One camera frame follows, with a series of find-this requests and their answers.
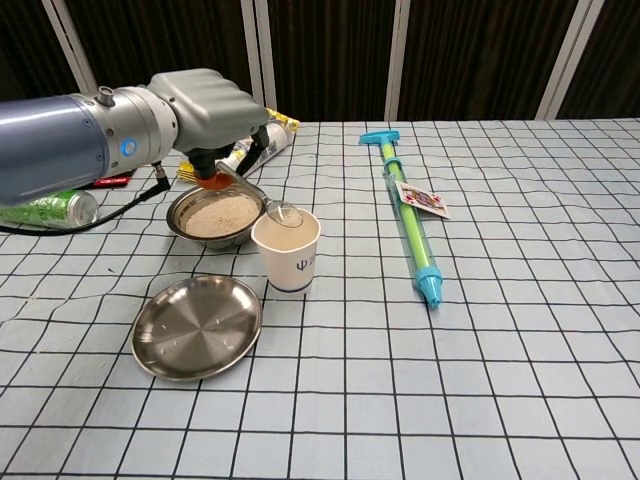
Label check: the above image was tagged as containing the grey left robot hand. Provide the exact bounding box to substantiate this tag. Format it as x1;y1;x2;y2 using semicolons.
146;68;271;191

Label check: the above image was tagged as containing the small metal spoon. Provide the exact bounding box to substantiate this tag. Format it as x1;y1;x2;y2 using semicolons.
214;160;305;229

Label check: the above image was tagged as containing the stainless steel bowl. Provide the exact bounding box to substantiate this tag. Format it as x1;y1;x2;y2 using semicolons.
166;182;270;251

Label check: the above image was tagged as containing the white paper cup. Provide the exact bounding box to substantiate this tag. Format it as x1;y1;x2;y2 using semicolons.
250;208;322;295

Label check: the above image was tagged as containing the stainless steel plate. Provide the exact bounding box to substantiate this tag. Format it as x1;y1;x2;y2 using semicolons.
131;274;264;382

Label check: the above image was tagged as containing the yellow white snack package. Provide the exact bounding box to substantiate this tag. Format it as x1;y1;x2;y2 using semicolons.
175;107;301;181

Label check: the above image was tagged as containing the black red product booklet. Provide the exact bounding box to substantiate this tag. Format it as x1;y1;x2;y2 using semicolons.
92;169;136;189

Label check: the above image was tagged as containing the dark pleated curtain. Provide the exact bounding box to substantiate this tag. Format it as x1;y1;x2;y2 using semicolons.
0;0;640;129

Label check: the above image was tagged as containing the green drink can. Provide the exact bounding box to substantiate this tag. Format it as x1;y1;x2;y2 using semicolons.
0;188;101;230

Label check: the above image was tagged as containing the playing card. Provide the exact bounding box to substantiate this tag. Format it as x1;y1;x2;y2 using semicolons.
394;180;452;221

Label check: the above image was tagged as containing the green blue water pump toy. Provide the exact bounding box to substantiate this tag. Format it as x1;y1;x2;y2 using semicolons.
358;129;444;311

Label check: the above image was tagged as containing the checkered light blue tablecloth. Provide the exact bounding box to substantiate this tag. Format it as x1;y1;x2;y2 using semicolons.
0;118;640;480

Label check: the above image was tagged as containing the white metal frame post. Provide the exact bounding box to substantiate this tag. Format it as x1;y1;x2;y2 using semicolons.
239;0;279;114
40;0;99;96
384;0;425;121
537;0;606;120

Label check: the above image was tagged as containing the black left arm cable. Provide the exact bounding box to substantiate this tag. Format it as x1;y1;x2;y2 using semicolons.
0;160;172;233

